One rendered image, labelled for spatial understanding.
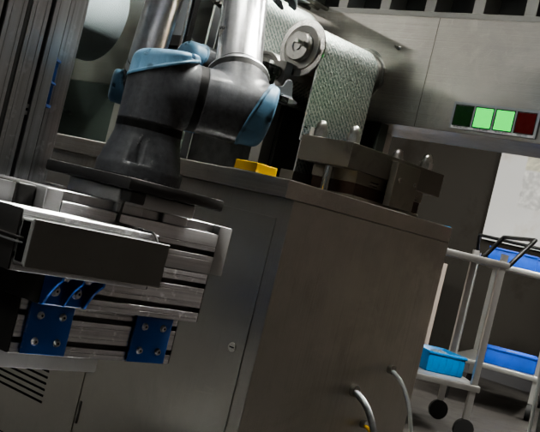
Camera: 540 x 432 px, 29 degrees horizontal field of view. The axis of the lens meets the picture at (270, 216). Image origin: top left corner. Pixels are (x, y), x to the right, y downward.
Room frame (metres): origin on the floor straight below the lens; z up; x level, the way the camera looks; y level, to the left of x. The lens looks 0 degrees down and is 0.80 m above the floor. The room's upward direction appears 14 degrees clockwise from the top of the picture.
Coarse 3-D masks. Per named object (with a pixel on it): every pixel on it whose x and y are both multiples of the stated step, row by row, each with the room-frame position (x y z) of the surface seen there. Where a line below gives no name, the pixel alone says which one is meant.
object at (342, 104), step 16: (320, 80) 2.60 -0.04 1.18; (336, 80) 2.65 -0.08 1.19; (320, 96) 2.61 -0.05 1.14; (336, 96) 2.66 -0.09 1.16; (352, 96) 2.71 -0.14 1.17; (368, 96) 2.75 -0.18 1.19; (320, 112) 2.63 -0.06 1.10; (336, 112) 2.67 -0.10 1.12; (352, 112) 2.72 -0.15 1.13; (304, 128) 2.59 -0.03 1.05; (336, 128) 2.68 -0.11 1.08
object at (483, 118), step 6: (480, 108) 2.64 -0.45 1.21; (480, 114) 2.63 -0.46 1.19; (486, 114) 2.62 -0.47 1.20; (492, 114) 2.61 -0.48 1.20; (474, 120) 2.64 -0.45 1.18; (480, 120) 2.63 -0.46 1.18; (486, 120) 2.62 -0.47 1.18; (474, 126) 2.64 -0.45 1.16; (480, 126) 2.63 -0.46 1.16; (486, 126) 2.62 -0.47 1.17
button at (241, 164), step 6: (240, 162) 2.34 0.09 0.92; (246, 162) 2.32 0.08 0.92; (252, 162) 2.31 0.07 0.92; (240, 168) 2.33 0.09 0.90; (246, 168) 2.32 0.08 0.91; (252, 168) 2.31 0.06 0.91; (258, 168) 2.31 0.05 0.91; (264, 168) 2.32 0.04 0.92; (270, 168) 2.33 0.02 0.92; (276, 168) 2.35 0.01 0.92; (270, 174) 2.34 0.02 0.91
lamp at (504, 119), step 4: (500, 112) 2.60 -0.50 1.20; (504, 112) 2.59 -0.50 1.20; (508, 112) 2.58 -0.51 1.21; (512, 112) 2.57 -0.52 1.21; (496, 116) 2.60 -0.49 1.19; (500, 116) 2.60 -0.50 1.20; (504, 116) 2.59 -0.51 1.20; (508, 116) 2.58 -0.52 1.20; (512, 116) 2.57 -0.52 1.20; (496, 120) 2.60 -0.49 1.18; (500, 120) 2.59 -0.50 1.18; (504, 120) 2.59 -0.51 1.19; (508, 120) 2.58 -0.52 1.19; (512, 120) 2.57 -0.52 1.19; (496, 124) 2.60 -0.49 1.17; (500, 124) 2.59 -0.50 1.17; (504, 124) 2.58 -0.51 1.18; (508, 124) 2.58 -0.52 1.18; (496, 128) 2.60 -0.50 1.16; (500, 128) 2.59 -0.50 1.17; (504, 128) 2.58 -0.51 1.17; (508, 128) 2.57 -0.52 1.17
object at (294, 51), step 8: (296, 32) 2.62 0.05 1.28; (304, 32) 2.61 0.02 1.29; (288, 40) 2.63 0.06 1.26; (312, 40) 2.60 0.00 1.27; (288, 48) 2.63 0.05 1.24; (296, 48) 2.61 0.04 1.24; (304, 48) 2.59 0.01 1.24; (312, 48) 2.60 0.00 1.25; (288, 56) 2.63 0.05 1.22; (296, 56) 2.61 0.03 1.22; (304, 56) 2.60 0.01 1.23
